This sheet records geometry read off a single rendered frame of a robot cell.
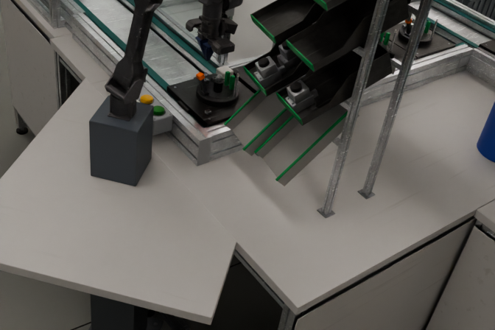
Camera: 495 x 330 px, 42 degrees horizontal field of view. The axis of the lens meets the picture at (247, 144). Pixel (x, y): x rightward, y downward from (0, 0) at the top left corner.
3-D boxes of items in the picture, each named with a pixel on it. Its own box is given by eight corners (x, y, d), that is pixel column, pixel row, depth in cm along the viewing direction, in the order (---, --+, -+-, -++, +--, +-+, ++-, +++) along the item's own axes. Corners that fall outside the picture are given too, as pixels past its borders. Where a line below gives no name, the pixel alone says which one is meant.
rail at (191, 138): (197, 166, 198) (199, 138, 192) (72, 37, 251) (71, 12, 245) (211, 160, 201) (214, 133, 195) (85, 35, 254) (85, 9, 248)
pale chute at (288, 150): (284, 186, 176) (275, 180, 173) (262, 158, 185) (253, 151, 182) (359, 116, 173) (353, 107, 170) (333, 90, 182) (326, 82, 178)
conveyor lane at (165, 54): (205, 152, 205) (207, 126, 199) (87, 34, 255) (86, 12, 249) (274, 127, 220) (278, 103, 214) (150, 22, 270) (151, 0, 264)
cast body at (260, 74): (262, 89, 176) (255, 71, 171) (255, 80, 179) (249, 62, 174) (289, 75, 177) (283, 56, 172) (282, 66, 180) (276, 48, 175)
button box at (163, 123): (152, 136, 201) (153, 120, 198) (121, 102, 214) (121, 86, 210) (171, 130, 205) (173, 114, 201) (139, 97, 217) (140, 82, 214)
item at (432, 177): (295, 315, 161) (297, 308, 160) (49, 45, 251) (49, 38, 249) (585, 153, 237) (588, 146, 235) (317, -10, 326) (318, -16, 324)
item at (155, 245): (-57, 255, 163) (-59, 247, 161) (88, 80, 234) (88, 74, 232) (211, 325, 156) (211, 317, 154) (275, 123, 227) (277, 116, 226)
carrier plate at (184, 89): (206, 129, 199) (207, 123, 198) (166, 90, 214) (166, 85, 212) (267, 109, 212) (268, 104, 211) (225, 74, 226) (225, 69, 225)
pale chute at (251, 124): (251, 156, 185) (243, 149, 182) (232, 130, 194) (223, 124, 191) (323, 88, 182) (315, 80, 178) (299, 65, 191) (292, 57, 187)
